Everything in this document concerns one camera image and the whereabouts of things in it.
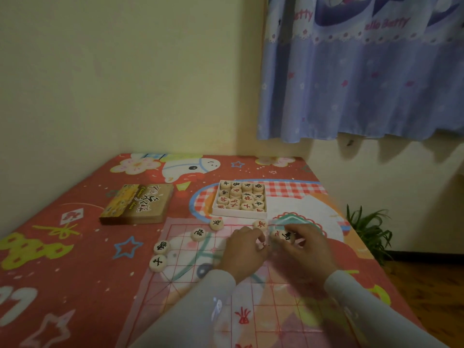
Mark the person's left forearm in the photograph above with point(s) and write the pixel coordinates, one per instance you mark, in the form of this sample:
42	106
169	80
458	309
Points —
192	311

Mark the person's right forearm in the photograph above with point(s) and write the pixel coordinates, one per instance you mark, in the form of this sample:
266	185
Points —
373	311

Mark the blue cartoon curtain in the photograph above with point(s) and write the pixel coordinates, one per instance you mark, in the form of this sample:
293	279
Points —
359	68

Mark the person's left hand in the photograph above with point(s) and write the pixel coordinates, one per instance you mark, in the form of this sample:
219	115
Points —
241	257

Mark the wooden chess piece black mark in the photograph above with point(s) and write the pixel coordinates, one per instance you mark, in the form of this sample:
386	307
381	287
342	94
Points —
158	263
198	234
161	247
287	235
216	223

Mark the brown yellow chess box lid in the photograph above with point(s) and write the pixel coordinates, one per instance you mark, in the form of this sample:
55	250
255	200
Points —
137	204

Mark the wooden chess piece pale mark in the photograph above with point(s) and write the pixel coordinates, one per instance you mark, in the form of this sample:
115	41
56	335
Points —
261	244

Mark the person's right thumb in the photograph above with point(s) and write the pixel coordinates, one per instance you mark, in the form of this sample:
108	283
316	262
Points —
286	250

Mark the person's right hand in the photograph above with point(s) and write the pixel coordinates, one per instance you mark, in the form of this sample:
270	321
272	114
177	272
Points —
311	255

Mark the dark baseboard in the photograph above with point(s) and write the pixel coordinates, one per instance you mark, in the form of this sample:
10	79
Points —
427	256

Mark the white cardboard tray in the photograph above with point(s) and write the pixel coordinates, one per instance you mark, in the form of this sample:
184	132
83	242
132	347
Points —
214	213

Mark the red cartoon tablecloth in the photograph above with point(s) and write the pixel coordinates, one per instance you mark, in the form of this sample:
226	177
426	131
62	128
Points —
72	250

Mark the green potted plant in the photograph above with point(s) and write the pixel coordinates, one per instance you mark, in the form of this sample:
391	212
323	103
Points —
369	231

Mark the wooden chess piece red mark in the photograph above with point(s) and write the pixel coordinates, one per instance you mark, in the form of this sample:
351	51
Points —
260	224
276	234

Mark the clear red-grid chess board sheet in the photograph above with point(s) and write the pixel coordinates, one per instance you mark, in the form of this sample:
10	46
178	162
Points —
188	286

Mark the set of round wooden tokens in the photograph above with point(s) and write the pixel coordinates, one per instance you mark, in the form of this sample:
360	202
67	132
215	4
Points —
241	196

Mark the person's left thumb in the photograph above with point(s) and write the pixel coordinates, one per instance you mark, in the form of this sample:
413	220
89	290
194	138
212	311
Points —
264	252

